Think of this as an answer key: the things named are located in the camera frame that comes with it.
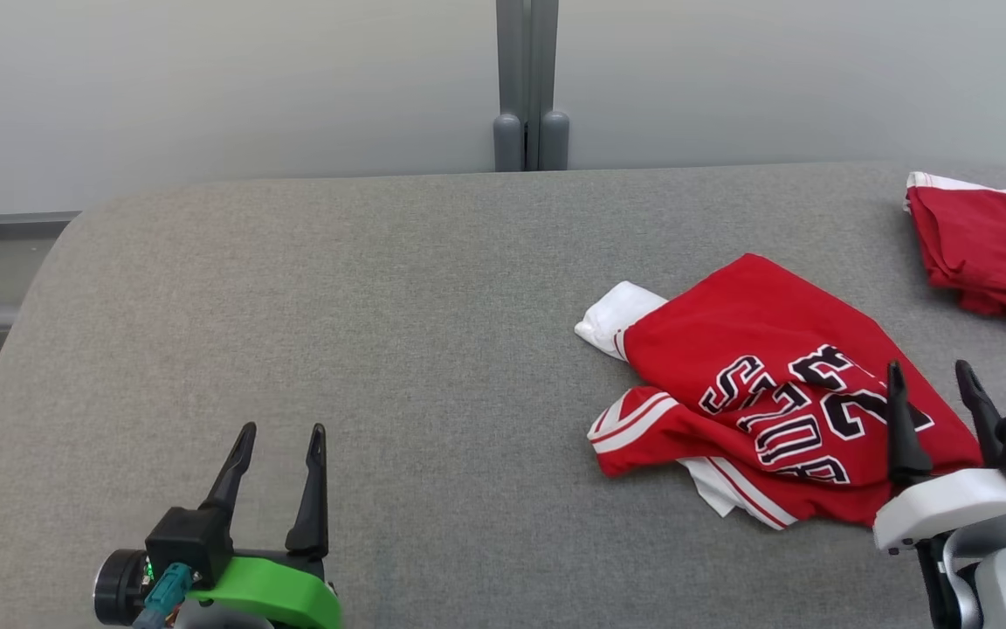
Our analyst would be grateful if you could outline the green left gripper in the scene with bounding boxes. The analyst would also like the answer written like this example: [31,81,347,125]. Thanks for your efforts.
[187,423,343,629]

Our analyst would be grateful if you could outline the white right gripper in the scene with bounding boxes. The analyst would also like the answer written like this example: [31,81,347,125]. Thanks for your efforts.
[872,360,1006,553]

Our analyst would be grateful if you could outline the red shorts with white waistband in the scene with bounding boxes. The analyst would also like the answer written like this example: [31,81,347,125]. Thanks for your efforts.
[905,171,1006,345]

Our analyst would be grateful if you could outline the red jersey with black lettering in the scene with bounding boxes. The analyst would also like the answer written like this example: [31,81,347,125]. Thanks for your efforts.
[574,253,985,532]

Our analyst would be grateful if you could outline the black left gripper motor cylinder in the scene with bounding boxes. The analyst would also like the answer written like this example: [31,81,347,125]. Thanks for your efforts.
[93,548,155,627]

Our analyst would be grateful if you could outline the grey fabric sofa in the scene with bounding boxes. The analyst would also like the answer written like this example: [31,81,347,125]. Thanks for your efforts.
[0,160,1006,629]

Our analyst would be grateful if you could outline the grey vertical partition column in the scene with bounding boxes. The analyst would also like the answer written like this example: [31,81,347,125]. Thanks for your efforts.
[496,0,560,171]

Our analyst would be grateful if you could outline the teal left cable connector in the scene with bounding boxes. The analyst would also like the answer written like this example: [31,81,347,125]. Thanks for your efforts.
[131,562,199,629]

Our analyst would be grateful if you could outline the grey round-top post cap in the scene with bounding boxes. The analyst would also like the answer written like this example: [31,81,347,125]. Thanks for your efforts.
[539,109,571,172]
[493,110,527,173]

